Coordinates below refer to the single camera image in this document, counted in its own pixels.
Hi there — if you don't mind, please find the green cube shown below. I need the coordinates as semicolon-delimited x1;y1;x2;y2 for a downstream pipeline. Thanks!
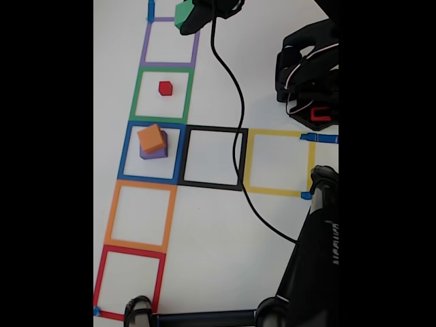
174;0;193;30

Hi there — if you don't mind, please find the orange square block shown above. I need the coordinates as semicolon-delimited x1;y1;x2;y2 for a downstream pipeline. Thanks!
137;123;164;154

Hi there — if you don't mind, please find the purple square block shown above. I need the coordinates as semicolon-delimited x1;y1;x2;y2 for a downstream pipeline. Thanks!
139;131;168;160

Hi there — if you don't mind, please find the long blue tape strip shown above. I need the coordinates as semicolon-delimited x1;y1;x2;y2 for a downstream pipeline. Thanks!
299;133;339;144

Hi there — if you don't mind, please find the black tripod stand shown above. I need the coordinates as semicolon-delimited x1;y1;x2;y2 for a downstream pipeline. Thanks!
123;165;339;327

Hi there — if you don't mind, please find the purple square frame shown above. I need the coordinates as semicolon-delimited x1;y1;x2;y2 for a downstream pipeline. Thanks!
139;16;202;68

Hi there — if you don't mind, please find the black camera cable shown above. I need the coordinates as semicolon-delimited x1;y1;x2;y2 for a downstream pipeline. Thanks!
211;16;300;245

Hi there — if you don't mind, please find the green square frame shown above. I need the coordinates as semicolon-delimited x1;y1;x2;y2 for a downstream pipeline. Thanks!
129;66;195;124

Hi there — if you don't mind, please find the red white servo wire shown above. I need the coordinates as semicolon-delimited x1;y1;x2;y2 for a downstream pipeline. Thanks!
284;40;339;116

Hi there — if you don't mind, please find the black square frame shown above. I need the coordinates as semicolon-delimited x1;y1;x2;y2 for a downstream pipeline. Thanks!
177;125;249;191

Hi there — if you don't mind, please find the yellow square frame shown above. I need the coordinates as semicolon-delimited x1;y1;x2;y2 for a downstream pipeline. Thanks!
242;128;316;198

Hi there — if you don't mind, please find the blue square frame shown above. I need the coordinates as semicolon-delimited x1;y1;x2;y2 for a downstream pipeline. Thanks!
117;121;187;186

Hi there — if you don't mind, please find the orange square frame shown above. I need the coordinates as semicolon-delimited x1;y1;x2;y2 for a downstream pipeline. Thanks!
104;179;178;255

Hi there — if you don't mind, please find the red square frame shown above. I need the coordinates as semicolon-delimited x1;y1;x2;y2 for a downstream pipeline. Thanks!
93;245;167;322

